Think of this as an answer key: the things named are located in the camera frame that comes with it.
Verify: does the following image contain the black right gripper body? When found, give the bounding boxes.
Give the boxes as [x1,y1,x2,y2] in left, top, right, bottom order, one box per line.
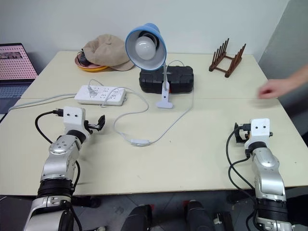
[238,123,252,143]

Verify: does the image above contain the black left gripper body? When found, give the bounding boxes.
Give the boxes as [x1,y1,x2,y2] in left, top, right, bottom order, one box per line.
[84,119,101,132]

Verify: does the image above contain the blue clip desk lamp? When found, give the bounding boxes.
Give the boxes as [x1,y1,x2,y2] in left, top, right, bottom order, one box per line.
[124,23,174,109]

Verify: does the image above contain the person's bare hand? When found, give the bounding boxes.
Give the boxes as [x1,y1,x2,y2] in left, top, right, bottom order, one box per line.
[257,79,291,100]

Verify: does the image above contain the white power strip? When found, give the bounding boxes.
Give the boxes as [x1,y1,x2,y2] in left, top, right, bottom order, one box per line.
[74,85,128,107]

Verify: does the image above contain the yellow and pink plate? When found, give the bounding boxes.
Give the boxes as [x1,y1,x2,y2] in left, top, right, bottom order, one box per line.
[75,51,110,73]

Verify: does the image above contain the black object on plate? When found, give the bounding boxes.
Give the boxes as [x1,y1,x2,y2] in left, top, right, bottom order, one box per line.
[78,51,91,67]

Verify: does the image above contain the beige cloth cap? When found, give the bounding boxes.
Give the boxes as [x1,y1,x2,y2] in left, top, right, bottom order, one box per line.
[82,34,136,72]

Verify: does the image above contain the brown wooden dish rack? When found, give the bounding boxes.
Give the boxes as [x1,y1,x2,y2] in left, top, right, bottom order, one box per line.
[208,37,247,78]

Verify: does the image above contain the black plastic case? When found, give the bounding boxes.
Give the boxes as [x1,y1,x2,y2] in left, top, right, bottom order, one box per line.
[139,65,194,94]

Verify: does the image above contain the white light bulb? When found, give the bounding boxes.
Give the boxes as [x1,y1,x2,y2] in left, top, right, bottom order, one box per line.
[134,36,157,61]

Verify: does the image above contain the dark rounded shape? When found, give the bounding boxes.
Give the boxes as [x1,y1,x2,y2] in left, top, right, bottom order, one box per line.
[119,204,154,231]
[183,199,215,231]

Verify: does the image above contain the laptop with pink screen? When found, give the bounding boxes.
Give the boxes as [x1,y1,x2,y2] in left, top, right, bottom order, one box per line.
[0,43,39,122]

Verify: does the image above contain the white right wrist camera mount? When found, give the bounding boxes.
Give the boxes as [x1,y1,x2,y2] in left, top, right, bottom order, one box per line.
[244,117,270,150]

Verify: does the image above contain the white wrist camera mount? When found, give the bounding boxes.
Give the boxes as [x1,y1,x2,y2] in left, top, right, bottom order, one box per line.
[244,117,270,150]
[63,106,91,135]

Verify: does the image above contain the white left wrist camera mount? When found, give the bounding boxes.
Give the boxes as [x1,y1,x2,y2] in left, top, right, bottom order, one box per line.
[63,106,91,135]

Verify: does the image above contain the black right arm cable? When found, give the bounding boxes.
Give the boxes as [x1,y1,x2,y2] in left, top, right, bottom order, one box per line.
[225,127,258,231]

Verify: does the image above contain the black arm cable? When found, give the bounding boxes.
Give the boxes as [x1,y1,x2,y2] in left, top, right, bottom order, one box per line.
[34,108,64,145]
[225,127,258,231]

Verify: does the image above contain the white lamp cord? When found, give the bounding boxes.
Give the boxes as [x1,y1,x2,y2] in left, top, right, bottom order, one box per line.
[87,60,195,148]

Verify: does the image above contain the white inline cord switch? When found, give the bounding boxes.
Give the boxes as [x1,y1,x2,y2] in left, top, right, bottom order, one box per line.
[130,138,149,147]

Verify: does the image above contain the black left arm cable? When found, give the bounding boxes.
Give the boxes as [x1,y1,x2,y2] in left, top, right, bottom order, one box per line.
[34,108,64,145]

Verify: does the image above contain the grey power strip cable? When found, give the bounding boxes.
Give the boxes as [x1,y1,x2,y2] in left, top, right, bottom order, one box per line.
[8,92,78,112]

